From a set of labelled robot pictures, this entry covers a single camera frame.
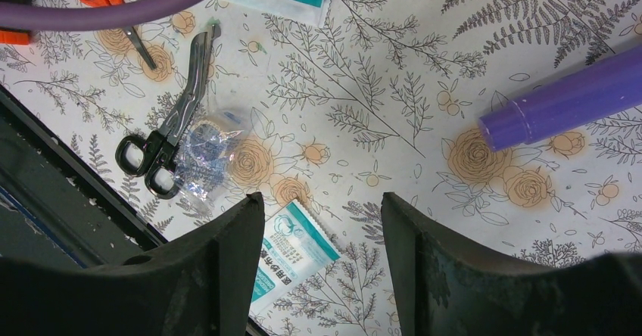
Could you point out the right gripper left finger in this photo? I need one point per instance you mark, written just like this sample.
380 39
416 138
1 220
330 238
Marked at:
198 284

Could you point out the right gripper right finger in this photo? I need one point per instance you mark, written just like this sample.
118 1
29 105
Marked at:
447 284

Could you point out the clear bag blue tape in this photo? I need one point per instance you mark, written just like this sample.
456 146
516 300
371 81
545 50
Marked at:
207 151

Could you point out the teal dressing packet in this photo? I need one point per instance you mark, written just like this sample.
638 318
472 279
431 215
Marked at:
294 247

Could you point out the purple cylindrical tube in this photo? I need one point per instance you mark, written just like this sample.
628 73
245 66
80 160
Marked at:
604 88

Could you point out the black bandage shears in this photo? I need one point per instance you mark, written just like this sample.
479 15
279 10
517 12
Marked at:
146 157

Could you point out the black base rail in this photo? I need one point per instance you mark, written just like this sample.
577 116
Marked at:
56 211

